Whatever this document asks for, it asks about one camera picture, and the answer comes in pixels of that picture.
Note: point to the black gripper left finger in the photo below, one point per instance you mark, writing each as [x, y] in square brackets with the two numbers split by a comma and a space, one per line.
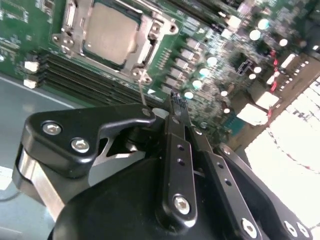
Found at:
[62, 130]

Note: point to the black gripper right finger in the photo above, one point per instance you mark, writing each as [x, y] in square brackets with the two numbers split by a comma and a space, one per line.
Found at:
[220, 175]

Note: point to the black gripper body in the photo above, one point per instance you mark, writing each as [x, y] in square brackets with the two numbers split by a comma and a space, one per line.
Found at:
[112, 212]

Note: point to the metal socket cover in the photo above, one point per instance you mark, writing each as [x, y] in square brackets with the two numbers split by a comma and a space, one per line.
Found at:
[79, 32]

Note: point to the silver CPU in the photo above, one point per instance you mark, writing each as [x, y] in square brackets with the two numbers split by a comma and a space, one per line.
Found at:
[110, 32]

